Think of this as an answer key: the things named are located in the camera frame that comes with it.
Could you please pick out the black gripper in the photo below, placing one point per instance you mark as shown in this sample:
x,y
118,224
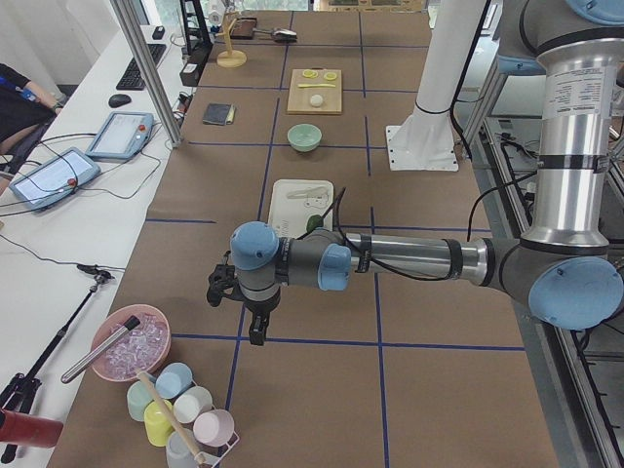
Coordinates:
x,y
261,308

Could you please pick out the white ceramic spoon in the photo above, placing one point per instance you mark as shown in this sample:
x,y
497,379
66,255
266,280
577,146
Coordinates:
x,y
316,192

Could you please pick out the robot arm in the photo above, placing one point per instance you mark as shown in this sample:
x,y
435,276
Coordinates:
x,y
558,268

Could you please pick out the pink bowl with ice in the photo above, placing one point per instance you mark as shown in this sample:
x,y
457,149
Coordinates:
x,y
144,348

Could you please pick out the light green bowl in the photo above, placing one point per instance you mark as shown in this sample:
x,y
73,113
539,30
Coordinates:
x,y
304,137

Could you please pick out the white steamed bun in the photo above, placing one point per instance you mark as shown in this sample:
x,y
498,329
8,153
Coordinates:
x,y
316,101

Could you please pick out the blue cup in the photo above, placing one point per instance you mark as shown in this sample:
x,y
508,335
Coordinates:
x,y
174,380

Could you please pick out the white cup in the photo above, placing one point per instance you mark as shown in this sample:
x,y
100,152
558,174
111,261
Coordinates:
x,y
193,402

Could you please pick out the pink cup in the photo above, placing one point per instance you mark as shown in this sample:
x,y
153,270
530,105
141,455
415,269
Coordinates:
x,y
214,428

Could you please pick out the green avocado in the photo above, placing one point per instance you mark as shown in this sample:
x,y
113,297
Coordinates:
x,y
314,221

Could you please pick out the white rectangular tray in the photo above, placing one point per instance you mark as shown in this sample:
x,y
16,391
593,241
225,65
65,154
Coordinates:
x,y
288,217

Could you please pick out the yellow cup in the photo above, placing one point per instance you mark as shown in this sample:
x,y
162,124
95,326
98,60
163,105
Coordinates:
x,y
157,426

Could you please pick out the green cup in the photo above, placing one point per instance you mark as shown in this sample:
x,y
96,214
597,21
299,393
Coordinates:
x,y
138,398

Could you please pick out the grey cup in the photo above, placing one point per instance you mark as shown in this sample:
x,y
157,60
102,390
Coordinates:
x,y
178,454

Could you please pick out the grey folded cloth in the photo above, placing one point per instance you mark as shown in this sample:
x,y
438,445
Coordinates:
x,y
219,114

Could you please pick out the wooden cutting board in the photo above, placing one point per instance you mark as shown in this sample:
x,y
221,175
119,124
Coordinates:
x,y
298,99

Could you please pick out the teach pendant far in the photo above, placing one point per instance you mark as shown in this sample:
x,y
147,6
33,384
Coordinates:
x,y
122,136

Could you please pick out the teach pendant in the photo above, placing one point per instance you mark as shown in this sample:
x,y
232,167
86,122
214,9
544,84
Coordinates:
x,y
54,180
122,136

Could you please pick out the black tripod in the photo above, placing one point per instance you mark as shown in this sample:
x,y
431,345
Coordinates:
x,y
20,393

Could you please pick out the teach pendant near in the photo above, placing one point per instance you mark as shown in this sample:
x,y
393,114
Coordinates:
x,y
54,180

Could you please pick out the yellow plastic knife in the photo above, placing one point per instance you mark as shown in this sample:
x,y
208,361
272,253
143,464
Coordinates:
x,y
315,85

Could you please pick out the red cylinder bottle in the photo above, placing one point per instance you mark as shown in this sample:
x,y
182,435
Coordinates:
x,y
27,430

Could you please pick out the lemon slice left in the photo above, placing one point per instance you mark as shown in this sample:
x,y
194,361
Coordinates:
x,y
310,73

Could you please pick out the black computer mouse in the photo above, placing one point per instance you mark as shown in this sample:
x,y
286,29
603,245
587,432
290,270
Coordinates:
x,y
119,100

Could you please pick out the wooden mug tree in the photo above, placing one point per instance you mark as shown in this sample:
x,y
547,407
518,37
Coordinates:
x,y
230,58

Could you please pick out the metal scoop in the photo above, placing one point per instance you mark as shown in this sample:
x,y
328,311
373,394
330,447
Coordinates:
x,y
278,35

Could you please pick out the seated person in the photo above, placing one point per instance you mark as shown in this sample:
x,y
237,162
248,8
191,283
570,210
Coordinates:
x,y
27,112

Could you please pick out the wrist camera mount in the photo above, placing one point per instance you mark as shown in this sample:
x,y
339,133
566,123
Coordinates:
x,y
223,283

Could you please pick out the wire cup rack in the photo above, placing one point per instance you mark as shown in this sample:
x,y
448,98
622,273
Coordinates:
x,y
212,427

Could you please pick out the aluminium frame post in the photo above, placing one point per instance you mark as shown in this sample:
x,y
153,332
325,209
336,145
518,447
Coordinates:
x,y
127,18

